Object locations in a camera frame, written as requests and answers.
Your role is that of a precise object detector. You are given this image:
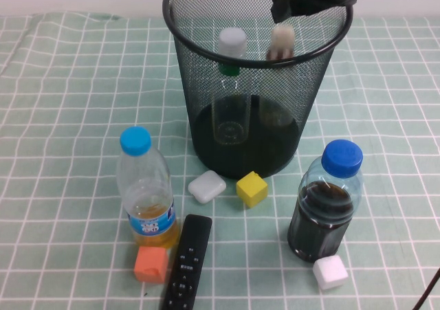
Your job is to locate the black remote control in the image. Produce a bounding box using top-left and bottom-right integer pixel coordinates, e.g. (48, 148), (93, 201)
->
(158, 214), (213, 310)

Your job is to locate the green checked tablecloth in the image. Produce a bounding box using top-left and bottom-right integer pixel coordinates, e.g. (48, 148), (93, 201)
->
(0, 11), (440, 310)

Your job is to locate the dark liquid bottle blue cap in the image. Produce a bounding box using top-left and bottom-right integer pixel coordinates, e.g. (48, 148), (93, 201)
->
(287, 140), (364, 263)

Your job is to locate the orange cube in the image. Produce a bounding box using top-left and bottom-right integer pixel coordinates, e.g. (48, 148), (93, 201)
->
(133, 245), (169, 284)

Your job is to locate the clear bottle white cap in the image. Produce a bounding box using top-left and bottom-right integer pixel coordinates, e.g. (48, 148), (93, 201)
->
(212, 27), (250, 145)

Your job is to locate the black mesh wastebasket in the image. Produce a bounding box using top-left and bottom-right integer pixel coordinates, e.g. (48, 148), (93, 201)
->
(162, 0), (354, 180)

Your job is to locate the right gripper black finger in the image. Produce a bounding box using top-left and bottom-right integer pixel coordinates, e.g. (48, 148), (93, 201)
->
(270, 0), (293, 24)

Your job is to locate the yellow cube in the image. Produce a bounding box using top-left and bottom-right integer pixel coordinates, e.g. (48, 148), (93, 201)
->
(235, 170), (269, 208)

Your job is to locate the small glass bottle beige cap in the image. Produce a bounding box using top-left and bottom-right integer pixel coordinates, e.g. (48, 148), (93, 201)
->
(259, 26), (297, 129)

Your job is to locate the white earbud case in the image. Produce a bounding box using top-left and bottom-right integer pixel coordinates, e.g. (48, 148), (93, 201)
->
(187, 170), (227, 205)

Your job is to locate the white cube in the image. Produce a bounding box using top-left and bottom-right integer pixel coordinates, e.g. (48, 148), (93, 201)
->
(311, 254), (349, 291)

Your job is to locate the yellow liquid bottle light-blue cap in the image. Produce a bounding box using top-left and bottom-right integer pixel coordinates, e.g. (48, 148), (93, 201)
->
(115, 126), (180, 250)

